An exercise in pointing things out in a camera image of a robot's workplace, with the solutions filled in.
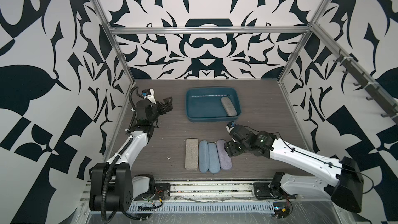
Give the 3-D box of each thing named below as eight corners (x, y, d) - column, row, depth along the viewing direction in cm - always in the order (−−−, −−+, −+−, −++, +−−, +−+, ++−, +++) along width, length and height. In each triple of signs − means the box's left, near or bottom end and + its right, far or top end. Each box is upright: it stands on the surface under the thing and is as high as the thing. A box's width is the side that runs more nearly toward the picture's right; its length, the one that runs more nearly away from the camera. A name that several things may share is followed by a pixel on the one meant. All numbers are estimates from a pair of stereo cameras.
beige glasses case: (184, 168, 82) (184, 167, 80) (186, 140, 92) (186, 138, 90) (198, 168, 82) (198, 167, 80) (198, 140, 92) (198, 138, 90)
